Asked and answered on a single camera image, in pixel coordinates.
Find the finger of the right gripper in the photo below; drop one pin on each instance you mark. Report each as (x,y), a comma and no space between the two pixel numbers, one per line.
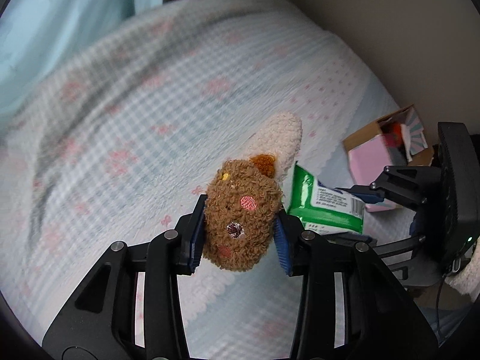
(350,238)
(365,193)

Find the green wet wipes pack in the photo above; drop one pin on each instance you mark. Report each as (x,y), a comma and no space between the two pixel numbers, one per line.
(324,210)

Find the light blue sheer curtain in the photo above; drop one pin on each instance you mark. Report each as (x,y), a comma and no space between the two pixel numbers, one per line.
(37,35)

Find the cardboard box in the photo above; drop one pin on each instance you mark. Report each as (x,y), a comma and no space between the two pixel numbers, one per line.
(368,154)

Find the orange plush toy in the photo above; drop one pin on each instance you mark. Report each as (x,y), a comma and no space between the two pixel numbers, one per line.
(393,134)

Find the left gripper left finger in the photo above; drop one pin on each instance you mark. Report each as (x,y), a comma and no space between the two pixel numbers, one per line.
(191,227)

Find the brown bear plush sock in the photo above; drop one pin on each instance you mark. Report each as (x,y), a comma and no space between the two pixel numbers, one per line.
(246,194)

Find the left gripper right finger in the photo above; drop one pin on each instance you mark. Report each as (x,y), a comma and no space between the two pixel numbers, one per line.
(292,249)

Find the white cloth in box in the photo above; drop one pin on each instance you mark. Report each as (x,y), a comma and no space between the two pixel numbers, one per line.
(406,137)

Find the light blue patterned bedspread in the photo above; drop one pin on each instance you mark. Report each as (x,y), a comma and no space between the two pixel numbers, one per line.
(119,142)

